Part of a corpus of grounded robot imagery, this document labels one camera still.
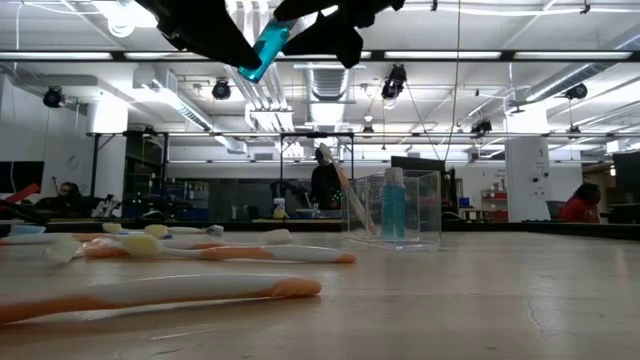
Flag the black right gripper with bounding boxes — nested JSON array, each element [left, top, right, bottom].
[[273, 0, 406, 69]]

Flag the red object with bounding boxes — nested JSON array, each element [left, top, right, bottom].
[[0, 182, 42, 205]]

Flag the black overhead light bar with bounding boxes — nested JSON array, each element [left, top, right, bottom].
[[0, 48, 640, 64]]

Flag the clear acrylic holder box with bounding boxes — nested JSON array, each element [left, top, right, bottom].
[[341, 169, 444, 252]]

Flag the person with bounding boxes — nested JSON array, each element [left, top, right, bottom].
[[308, 147, 346, 211], [37, 180, 96, 214], [558, 182, 603, 224]]

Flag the blue bottle white cap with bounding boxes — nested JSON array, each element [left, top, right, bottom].
[[380, 167, 407, 241], [236, 17, 297, 85]]

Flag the white pillar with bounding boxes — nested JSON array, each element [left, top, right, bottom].
[[503, 136, 552, 224]]

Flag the black ceiling spotlight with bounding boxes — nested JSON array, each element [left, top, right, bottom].
[[379, 63, 409, 102], [564, 82, 590, 102], [210, 77, 233, 102], [468, 118, 494, 137], [41, 85, 67, 110]]

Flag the red shelf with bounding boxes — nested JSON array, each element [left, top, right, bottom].
[[478, 187, 510, 223]]

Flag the black monitor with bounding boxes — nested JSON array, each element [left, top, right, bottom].
[[612, 151, 640, 206], [0, 160, 46, 196], [389, 155, 449, 211]]

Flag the silver ventilation duct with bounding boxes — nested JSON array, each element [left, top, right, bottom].
[[296, 0, 370, 127]]

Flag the black background station frame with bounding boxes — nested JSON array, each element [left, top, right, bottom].
[[85, 129, 357, 221]]

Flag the light blue bowl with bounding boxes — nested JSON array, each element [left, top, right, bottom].
[[9, 224, 47, 237]]

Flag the far toothbrushes on table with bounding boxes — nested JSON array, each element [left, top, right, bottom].
[[0, 223, 170, 246]]

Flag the white ceiling duct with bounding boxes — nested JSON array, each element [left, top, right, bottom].
[[132, 66, 250, 155]]

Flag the orange white toothbrush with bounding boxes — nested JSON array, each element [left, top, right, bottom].
[[42, 237, 125, 265], [159, 228, 295, 251], [118, 233, 358, 266], [101, 221, 209, 237], [0, 273, 323, 327], [317, 143, 380, 237]]

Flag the black metal table frame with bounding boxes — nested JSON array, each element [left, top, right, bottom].
[[0, 218, 640, 242]]

